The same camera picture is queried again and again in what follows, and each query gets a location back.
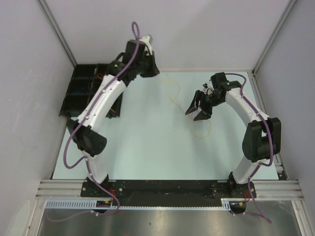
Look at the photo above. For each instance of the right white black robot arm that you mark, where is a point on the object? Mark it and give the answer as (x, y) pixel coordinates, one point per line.
(262, 139)

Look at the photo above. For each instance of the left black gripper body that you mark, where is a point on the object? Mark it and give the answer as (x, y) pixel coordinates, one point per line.
(147, 68)

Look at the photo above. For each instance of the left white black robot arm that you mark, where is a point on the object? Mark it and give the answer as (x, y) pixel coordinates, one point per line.
(137, 60)

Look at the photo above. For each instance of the black compartment tray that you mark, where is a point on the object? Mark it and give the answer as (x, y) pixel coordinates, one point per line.
(84, 83)

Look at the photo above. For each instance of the white slotted cable duct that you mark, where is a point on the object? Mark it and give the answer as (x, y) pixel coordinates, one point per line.
(96, 205)

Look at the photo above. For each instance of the aluminium frame rail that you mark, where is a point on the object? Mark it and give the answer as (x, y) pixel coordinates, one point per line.
(267, 190)

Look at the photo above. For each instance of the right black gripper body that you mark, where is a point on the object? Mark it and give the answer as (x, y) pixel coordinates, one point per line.
(206, 102)

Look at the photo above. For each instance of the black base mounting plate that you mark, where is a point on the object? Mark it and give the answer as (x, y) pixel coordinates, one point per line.
(169, 193)

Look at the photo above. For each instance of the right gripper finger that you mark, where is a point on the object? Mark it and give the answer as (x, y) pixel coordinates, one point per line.
(196, 103)
(202, 116)

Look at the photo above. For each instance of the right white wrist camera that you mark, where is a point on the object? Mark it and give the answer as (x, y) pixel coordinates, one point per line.
(207, 88)

